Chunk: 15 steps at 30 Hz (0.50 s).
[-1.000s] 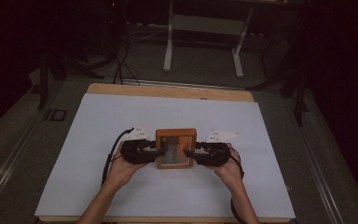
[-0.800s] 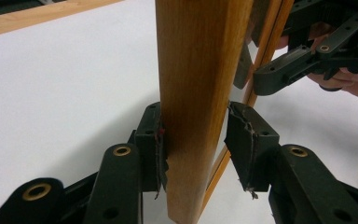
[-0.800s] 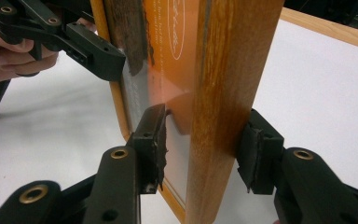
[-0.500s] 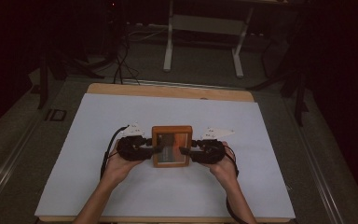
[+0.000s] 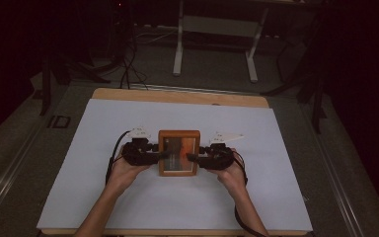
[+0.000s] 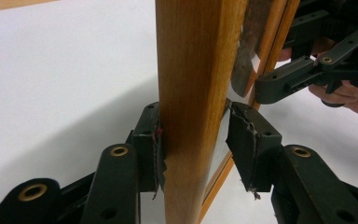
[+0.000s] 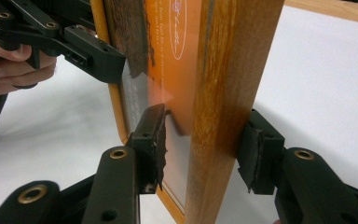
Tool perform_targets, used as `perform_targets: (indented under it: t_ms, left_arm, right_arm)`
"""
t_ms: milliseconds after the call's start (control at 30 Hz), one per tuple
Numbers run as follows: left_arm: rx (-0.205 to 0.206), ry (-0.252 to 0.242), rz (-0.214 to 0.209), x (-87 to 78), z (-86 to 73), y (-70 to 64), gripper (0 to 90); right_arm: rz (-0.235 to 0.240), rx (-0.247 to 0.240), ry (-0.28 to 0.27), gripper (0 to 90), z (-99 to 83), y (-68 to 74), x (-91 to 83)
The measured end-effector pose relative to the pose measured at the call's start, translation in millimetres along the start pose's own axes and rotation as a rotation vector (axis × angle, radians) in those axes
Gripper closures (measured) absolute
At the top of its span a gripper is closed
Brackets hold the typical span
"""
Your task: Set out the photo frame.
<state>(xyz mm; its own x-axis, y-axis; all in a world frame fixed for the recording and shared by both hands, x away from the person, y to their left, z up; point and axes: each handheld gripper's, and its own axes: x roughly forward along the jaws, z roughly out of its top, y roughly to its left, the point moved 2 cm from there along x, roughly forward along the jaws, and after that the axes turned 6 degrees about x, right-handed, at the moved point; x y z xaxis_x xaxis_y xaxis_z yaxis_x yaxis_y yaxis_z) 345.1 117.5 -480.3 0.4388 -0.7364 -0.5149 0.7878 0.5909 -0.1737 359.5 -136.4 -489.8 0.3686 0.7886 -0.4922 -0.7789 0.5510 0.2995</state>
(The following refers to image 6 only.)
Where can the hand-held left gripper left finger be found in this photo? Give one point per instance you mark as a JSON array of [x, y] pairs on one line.
[[146, 149]]

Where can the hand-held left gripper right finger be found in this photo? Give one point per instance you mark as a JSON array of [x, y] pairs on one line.
[[254, 146]]

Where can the wooden picture frame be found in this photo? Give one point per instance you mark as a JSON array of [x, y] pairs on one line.
[[192, 93]]

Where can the white table mat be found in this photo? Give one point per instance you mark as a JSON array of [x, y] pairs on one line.
[[68, 77]]

